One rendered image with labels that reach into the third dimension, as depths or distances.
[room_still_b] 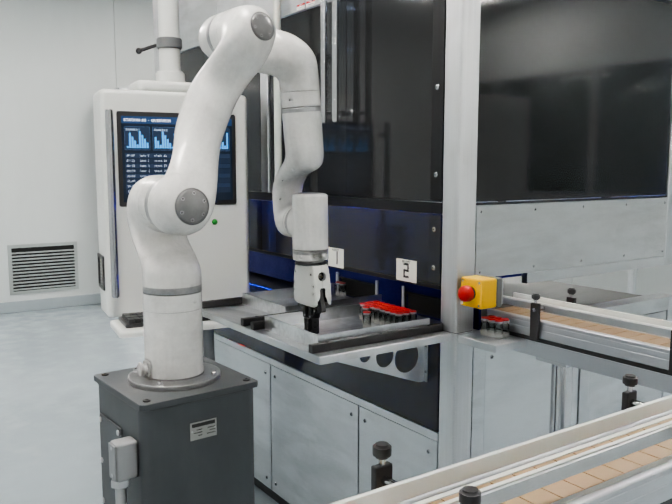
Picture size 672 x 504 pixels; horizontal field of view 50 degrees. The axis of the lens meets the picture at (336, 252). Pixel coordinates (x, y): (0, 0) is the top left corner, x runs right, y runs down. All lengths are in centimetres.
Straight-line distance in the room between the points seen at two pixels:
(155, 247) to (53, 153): 555
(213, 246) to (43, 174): 459
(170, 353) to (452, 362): 74
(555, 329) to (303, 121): 76
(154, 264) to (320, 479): 125
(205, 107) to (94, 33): 577
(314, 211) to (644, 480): 95
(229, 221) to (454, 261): 99
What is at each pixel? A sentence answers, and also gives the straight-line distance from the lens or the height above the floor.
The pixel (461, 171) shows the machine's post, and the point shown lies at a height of 129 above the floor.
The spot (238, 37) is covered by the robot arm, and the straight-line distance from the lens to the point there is 148.
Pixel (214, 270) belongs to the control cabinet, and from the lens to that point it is 254.
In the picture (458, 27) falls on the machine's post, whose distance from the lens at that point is 183.
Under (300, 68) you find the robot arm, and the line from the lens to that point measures 162.
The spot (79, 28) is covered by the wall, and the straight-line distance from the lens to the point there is 720.
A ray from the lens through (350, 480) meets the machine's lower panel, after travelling 235.
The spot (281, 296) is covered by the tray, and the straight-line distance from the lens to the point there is 228.
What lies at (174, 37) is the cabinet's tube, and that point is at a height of 173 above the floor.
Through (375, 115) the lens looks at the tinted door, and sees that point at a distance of 206.
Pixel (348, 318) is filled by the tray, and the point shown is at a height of 88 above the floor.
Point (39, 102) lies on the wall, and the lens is 703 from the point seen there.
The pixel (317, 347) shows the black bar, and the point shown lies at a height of 89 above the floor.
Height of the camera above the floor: 130
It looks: 7 degrees down
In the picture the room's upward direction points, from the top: straight up
